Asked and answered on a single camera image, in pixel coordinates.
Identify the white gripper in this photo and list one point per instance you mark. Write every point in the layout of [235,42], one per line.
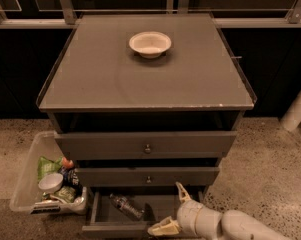
[188,215]

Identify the clear plastic water bottle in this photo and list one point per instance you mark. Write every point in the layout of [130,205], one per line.
[125,206]

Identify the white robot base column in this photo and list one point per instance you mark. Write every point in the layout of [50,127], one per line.
[292,118]

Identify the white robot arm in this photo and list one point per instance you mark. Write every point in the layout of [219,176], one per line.
[237,225]

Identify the grey bottom drawer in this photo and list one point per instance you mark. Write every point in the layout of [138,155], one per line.
[109,223]

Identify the grey drawer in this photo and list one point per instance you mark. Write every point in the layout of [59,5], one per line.
[145,145]
[109,223]
[146,176]

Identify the grey top drawer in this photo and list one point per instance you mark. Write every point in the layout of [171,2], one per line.
[145,145]

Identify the grey middle drawer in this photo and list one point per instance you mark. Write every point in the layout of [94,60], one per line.
[146,176]

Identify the grey drawer cabinet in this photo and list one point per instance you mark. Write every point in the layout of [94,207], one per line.
[100,85]

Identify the white bowl on counter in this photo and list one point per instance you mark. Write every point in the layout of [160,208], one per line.
[151,44]

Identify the green packet lower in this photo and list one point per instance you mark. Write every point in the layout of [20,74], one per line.
[66,194]

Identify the dark blue snack bag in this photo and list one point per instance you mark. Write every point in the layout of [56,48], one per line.
[71,179]

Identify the orange item in bin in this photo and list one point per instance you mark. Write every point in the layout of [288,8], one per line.
[68,164]

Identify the small white bowl in bin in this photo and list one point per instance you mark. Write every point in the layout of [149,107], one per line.
[51,183]

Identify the clear plastic storage bin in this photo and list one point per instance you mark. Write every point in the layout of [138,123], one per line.
[27,196]

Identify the green snack bag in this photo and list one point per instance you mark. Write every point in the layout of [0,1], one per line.
[47,166]

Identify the metal window rail frame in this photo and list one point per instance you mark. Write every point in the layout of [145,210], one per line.
[226,13]

